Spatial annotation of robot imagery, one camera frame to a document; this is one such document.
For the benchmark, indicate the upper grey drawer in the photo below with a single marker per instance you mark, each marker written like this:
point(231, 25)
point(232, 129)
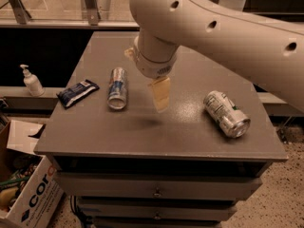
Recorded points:
point(157, 187)

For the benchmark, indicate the metal railing post left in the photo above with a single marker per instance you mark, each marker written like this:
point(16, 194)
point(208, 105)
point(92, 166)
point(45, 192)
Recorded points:
point(20, 13)

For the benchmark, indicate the grey drawer cabinet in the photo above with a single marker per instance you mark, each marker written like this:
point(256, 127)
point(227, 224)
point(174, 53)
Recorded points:
point(183, 140)

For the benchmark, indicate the redbull can blue silver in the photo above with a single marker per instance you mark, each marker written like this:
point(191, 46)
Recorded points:
point(117, 90)

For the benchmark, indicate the metal railing post middle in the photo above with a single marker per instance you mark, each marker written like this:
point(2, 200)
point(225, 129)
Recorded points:
point(92, 12)

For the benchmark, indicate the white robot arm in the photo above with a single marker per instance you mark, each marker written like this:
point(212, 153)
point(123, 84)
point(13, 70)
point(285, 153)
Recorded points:
point(267, 52)

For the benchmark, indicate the dark blue snack packet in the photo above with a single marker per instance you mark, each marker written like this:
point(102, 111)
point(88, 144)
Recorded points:
point(72, 95)

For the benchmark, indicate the lower grey drawer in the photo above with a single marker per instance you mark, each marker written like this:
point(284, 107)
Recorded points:
point(158, 209)

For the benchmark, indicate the white pump dispenser bottle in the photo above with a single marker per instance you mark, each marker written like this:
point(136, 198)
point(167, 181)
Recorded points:
point(32, 82)

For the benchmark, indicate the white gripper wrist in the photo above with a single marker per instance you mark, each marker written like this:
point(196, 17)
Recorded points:
point(151, 68)

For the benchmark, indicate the grey drawer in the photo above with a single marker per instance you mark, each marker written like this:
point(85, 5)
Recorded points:
point(157, 187)
point(158, 209)

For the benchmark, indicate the silver green soda can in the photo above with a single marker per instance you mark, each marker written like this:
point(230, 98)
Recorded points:
point(232, 121)

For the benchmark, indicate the white cardboard box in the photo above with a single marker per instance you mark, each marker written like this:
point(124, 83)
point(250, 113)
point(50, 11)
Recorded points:
point(29, 193)

